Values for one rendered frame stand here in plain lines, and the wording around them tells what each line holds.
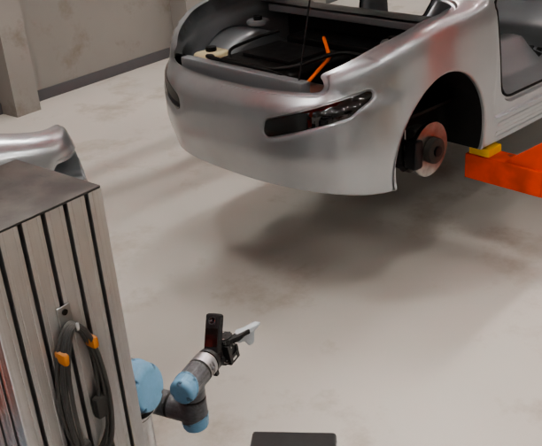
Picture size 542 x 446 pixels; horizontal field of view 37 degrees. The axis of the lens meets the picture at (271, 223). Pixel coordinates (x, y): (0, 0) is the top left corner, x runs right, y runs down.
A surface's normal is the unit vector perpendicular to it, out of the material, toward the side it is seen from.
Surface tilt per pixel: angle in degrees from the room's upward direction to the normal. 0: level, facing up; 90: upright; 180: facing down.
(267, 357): 0
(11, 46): 90
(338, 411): 0
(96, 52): 90
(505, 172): 90
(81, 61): 90
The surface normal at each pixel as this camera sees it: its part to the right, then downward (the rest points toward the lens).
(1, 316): 0.77, 0.23
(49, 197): -0.07, -0.90
